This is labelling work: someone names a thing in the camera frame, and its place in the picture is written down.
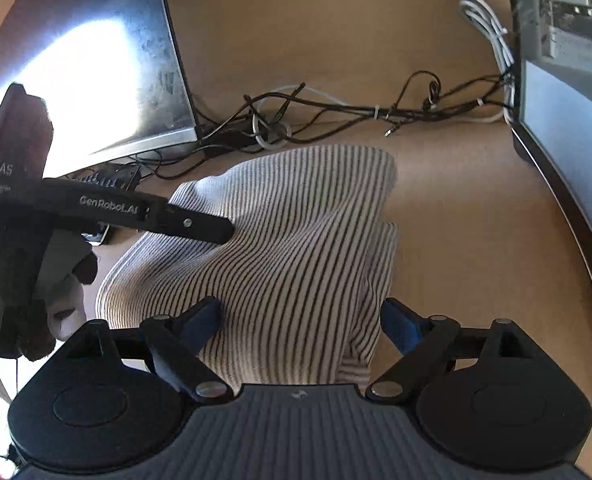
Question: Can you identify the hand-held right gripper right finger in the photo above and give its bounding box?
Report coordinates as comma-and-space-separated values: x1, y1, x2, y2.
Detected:
366, 297, 533, 403

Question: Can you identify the black computer monitor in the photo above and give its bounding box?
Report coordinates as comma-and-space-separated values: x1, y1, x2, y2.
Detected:
0, 0, 200, 162

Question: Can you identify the white cable bundle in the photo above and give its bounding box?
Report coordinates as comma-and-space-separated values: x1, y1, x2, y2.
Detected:
460, 0, 518, 123

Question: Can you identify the white computer case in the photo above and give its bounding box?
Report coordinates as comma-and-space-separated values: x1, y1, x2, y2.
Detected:
503, 0, 592, 403

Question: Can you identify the black keyboard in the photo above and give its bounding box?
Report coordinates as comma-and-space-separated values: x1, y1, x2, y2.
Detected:
68, 162, 144, 247

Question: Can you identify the striped beige shirt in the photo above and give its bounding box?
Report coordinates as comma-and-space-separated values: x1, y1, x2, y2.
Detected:
95, 144, 400, 397

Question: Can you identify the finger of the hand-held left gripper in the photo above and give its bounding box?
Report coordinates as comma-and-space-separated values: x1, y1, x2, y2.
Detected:
141, 204, 235, 247

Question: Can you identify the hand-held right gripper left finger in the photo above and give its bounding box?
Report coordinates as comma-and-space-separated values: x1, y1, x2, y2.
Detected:
66, 296, 230, 403

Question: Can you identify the person's left hand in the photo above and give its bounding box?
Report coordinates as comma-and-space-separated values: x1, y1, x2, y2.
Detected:
18, 227, 100, 362

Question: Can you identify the black cable bundle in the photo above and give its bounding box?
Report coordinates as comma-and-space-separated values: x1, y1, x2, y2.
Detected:
148, 69, 518, 181

